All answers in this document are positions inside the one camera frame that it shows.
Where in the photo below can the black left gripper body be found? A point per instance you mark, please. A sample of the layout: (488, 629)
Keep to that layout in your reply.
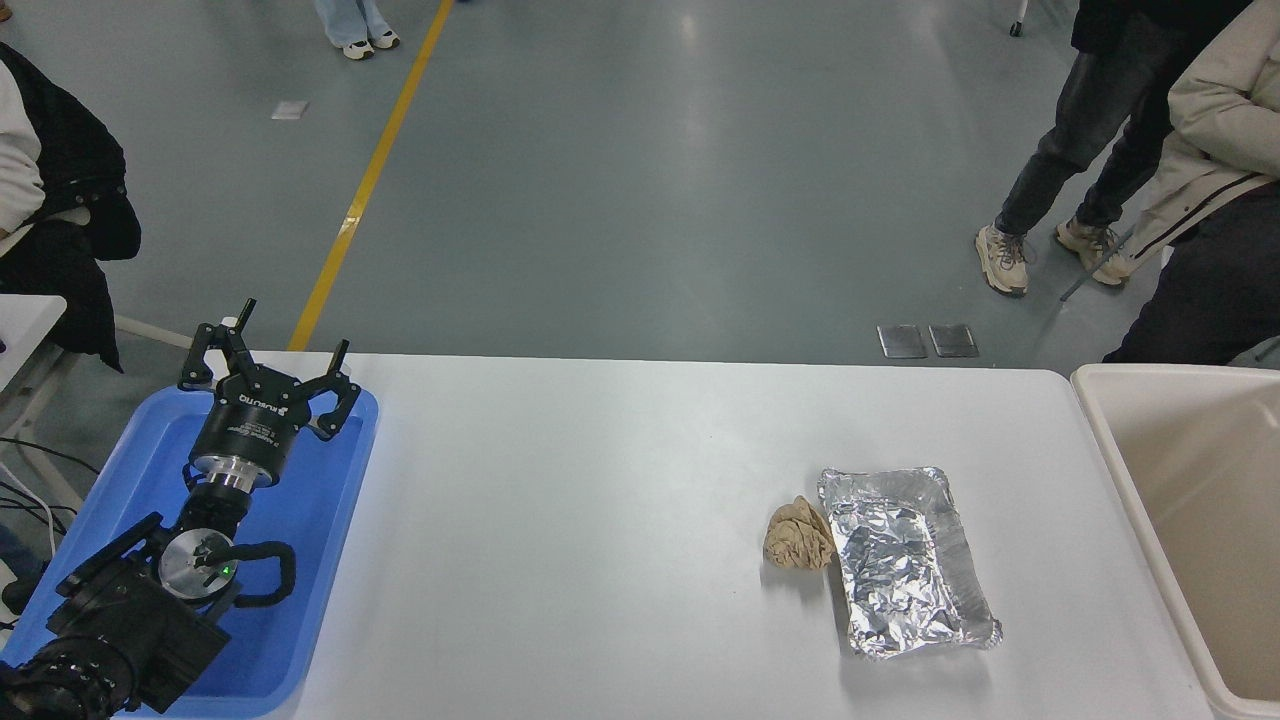
(250, 420)

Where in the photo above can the blue plastic tray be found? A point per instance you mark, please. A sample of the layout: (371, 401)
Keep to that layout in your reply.
(320, 500)

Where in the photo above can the white side table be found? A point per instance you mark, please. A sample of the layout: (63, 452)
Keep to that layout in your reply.
(25, 325)

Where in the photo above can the white paper scrap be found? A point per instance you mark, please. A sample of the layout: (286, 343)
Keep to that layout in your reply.
(290, 110)

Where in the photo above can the crumpled tan paper ball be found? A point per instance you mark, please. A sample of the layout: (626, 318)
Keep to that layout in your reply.
(798, 535)

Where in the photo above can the metal floor plate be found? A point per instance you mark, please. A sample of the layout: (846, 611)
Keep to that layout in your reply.
(903, 340)
(953, 340)

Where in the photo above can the silver foil tray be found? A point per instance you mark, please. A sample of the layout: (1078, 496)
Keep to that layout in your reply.
(905, 560)

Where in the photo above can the white stand leg with castor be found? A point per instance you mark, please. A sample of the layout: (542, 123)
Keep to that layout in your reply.
(1017, 25)

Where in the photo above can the large pale plastic bin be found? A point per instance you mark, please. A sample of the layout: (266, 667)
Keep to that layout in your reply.
(1200, 480)

